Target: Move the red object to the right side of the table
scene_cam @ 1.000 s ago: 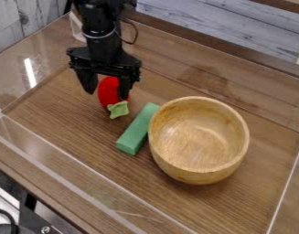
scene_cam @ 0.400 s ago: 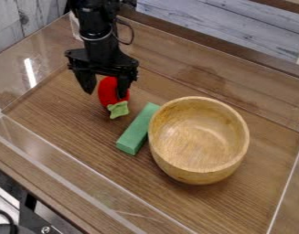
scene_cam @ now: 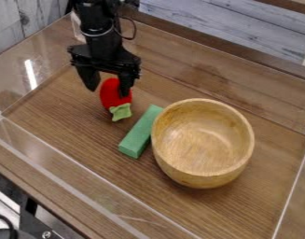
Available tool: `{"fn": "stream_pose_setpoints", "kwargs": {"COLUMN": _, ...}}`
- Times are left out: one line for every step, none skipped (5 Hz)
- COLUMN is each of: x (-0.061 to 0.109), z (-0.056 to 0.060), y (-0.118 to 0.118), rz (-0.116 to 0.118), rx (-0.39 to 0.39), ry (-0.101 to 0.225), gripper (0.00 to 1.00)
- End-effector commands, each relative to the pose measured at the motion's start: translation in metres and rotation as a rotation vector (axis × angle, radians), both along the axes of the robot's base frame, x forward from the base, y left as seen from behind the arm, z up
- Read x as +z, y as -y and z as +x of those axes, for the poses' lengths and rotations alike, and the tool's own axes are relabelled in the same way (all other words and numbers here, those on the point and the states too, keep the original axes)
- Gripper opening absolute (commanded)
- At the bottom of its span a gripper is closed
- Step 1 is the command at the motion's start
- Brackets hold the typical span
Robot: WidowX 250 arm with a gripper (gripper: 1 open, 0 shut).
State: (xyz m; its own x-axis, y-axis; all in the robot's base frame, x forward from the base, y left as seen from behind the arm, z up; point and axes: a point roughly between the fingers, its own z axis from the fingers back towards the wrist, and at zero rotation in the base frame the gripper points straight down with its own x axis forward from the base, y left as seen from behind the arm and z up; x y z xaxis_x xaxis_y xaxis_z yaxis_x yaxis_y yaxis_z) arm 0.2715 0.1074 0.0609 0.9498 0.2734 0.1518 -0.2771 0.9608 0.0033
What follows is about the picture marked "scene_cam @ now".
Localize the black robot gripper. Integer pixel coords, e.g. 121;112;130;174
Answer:
66;45;141;97

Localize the red plush strawberry toy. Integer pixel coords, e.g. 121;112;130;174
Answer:
98;77;132;122

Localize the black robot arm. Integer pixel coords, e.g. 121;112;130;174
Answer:
66;0;141;98

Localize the green rectangular block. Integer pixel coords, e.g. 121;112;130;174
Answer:
118;105;162;159

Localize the light wooden bowl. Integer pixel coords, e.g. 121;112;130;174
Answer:
150;98;256;189

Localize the clear acrylic corner bracket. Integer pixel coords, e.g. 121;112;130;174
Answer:
69;11;85;43

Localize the black table leg frame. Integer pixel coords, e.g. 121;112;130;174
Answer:
18;197;64;239

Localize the black cable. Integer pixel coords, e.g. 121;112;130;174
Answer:
0;212;21;239

